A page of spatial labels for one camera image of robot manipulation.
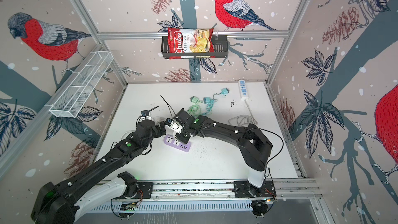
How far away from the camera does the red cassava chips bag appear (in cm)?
87

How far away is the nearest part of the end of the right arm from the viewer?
611 millimetres

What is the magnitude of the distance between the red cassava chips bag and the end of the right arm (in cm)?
39
